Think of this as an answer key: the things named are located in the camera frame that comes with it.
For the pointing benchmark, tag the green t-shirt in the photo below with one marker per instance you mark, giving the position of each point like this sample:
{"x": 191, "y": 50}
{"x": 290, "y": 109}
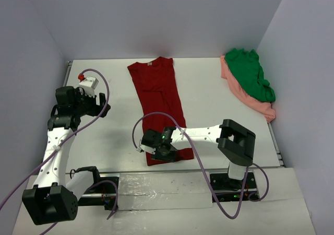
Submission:
{"x": 247, "y": 70}

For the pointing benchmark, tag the red t-shirt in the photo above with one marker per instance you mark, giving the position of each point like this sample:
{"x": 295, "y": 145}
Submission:
{"x": 157, "y": 91}

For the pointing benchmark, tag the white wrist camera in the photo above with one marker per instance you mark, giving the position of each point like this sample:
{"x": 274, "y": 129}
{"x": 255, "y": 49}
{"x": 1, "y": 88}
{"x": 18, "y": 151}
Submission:
{"x": 88, "y": 85}
{"x": 144, "y": 148}

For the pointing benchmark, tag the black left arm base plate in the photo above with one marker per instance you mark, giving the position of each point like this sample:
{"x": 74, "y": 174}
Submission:
{"x": 102, "y": 195}

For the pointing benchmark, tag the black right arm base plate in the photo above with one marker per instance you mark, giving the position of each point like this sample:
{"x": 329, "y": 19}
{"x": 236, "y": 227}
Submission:
{"x": 229, "y": 190}

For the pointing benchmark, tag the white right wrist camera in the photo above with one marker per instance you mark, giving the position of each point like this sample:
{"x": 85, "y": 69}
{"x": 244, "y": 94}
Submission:
{"x": 144, "y": 148}

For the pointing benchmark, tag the white cardboard front cover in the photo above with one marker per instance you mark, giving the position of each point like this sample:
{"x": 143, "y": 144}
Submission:
{"x": 282, "y": 216}

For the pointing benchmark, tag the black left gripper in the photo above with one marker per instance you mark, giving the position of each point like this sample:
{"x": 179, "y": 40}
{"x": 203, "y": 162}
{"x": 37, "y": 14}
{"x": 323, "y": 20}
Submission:
{"x": 96, "y": 107}

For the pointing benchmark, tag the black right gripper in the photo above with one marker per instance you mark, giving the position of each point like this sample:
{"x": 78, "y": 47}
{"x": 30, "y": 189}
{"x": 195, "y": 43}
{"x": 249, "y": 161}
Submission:
{"x": 162, "y": 156}

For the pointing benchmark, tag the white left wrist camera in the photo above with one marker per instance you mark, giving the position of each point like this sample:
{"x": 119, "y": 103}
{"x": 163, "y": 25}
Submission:
{"x": 88, "y": 85}

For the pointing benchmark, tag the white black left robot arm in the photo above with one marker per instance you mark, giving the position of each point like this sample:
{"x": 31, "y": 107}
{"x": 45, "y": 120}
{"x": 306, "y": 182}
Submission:
{"x": 52, "y": 199}

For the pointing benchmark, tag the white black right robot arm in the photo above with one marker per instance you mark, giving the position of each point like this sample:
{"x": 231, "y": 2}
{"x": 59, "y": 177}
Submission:
{"x": 236, "y": 143}

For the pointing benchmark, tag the salmon pink t-shirt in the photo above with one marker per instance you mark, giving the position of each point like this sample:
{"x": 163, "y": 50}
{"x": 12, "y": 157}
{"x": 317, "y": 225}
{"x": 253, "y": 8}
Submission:
{"x": 264, "y": 108}

